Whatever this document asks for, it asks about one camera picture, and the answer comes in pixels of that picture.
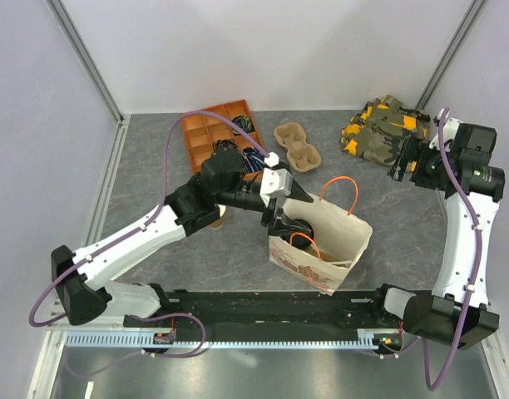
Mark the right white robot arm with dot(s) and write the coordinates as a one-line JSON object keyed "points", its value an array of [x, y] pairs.
{"points": [[456, 163]]}

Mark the left aluminium frame post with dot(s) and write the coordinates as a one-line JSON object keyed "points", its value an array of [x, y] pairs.
{"points": [[72, 34]]}

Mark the white straw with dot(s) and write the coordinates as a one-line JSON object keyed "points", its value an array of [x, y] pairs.
{"points": [[340, 263]]}

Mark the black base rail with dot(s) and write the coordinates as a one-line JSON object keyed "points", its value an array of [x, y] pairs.
{"points": [[302, 315]]}

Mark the green rolled sock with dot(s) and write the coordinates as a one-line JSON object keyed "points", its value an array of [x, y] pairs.
{"points": [[245, 123]]}

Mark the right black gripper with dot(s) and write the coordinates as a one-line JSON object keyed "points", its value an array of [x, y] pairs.
{"points": [[416, 150]]}

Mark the camouflage folded garment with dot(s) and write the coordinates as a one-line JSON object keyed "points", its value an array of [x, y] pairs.
{"points": [[378, 131]]}

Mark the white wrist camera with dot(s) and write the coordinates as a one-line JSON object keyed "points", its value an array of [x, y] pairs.
{"points": [[276, 181], [449, 132]]}

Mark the slotted cable duct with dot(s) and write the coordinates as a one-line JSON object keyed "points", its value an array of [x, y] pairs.
{"points": [[152, 340]]}

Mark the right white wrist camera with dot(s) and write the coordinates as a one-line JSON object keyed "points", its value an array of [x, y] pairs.
{"points": [[449, 132]]}

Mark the cardboard cup carrier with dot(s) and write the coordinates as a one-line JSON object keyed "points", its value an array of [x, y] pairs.
{"points": [[301, 155], [321, 255]]}

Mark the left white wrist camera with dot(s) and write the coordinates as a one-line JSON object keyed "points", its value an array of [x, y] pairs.
{"points": [[276, 181]]}

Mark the dark brown rolled sock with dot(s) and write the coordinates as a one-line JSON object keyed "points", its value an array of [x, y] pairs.
{"points": [[224, 144]]}

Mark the right aluminium frame post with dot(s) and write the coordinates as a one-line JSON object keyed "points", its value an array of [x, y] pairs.
{"points": [[464, 27]]}

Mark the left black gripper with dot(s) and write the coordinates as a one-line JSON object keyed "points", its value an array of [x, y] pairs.
{"points": [[278, 226]]}

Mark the aluminium frame post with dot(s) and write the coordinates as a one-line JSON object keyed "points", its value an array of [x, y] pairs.
{"points": [[72, 34], [464, 27]]}

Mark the blue striped rolled sock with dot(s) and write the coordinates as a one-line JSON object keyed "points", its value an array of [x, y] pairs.
{"points": [[254, 159]]}

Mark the orange compartment tray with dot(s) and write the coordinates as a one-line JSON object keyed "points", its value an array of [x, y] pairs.
{"points": [[200, 132]]}

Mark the black plastic cup lid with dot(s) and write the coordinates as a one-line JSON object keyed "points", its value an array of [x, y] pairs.
{"points": [[302, 235]]}

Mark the white paper takeout bag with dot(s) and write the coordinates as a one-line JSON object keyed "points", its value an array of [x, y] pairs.
{"points": [[337, 231]]}

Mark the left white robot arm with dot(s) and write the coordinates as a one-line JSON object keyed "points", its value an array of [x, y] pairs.
{"points": [[86, 279]]}

